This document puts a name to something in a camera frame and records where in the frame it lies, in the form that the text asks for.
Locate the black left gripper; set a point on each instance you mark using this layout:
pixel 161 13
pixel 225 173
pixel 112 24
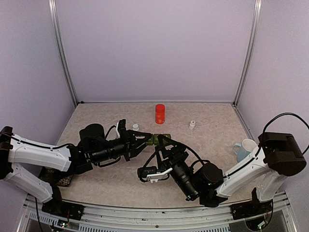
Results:
pixel 130 144

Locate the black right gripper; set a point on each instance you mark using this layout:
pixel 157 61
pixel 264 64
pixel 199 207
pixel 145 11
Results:
pixel 178 152

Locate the green pill organizer box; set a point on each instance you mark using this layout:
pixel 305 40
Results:
pixel 155 141

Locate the small white pill bottle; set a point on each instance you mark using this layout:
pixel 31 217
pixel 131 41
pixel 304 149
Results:
pixel 135 127

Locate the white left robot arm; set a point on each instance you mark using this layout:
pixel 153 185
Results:
pixel 92 149

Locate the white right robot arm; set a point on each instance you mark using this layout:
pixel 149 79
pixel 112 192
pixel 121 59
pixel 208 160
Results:
pixel 277 156

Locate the red cylindrical can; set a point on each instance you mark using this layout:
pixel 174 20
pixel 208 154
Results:
pixel 160 113

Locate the light blue mug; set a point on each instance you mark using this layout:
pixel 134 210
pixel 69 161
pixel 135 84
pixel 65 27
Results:
pixel 243 149

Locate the black square tray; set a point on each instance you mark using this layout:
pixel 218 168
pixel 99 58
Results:
pixel 55 177

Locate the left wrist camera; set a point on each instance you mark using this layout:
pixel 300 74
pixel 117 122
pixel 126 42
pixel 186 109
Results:
pixel 120 130

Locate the left aluminium frame post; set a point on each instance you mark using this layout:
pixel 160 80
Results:
pixel 61 51

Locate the aluminium frame post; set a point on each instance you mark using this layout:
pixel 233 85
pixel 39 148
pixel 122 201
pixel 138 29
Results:
pixel 249 51
pixel 61 51

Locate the front aluminium rail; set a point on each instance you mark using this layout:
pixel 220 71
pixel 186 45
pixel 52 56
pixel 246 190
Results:
pixel 97 218

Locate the right aluminium frame post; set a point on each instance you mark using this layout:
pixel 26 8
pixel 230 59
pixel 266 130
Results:
pixel 249 51

